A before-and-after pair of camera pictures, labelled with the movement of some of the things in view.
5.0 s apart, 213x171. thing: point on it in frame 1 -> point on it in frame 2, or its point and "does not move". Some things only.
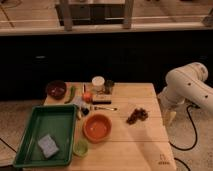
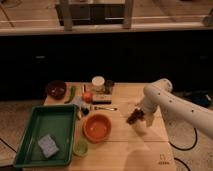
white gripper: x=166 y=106 -> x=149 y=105
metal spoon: x=104 y=108 does not move
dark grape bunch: x=139 y=113 does not move
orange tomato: x=87 y=97 does not move
